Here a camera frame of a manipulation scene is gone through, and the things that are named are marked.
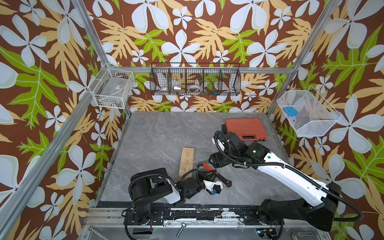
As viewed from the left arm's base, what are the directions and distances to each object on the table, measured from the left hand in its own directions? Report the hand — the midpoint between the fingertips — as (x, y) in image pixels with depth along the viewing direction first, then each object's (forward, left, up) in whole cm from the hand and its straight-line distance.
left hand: (214, 167), depth 79 cm
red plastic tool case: (+34, -32, -10) cm, 48 cm away
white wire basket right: (+21, -53, +19) cm, 60 cm away
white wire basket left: (+39, +60, +21) cm, 75 cm away
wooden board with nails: (+6, +15, -7) cm, 18 cm away
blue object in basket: (+29, -46, +14) cm, 56 cm away
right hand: (+1, +2, +9) cm, 9 cm away
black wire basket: (+53, +10, +19) cm, 57 cm away
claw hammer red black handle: (-10, -4, +6) cm, 12 cm away
